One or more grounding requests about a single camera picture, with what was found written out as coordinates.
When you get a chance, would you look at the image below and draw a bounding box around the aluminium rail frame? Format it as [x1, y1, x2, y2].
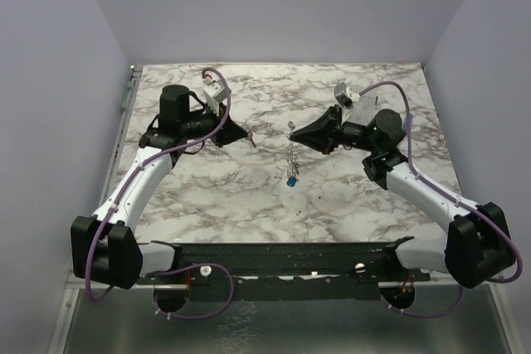
[61, 64, 522, 353]

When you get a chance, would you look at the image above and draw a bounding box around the perforated metal ring disc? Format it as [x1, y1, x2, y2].
[286, 121, 300, 181]

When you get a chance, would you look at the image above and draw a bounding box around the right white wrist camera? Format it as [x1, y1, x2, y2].
[334, 82, 361, 124]

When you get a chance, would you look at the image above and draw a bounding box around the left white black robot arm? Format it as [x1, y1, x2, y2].
[71, 76, 248, 289]

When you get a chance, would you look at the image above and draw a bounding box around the purple cable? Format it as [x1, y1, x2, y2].
[356, 81, 522, 320]
[84, 66, 236, 322]

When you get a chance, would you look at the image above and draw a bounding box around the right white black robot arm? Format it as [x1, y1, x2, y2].
[289, 105, 517, 289]

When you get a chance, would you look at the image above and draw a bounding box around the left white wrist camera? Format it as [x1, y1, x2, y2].
[202, 77, 227, 116]

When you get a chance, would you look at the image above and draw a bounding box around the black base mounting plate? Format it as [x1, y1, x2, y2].
[138, 242, 430, 302]

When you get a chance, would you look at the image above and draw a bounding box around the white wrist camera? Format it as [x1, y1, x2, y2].
[334, 82, 361, 124]
[202, 77, 227, 116]

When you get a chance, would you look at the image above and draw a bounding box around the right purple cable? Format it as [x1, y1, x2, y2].
[356, 81, 522, 320]

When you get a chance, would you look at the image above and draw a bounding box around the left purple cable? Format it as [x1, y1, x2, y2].
[84, 66, 236, 322]

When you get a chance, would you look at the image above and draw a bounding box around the clear plastic screw box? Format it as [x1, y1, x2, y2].
[348, 94, 379, 125]

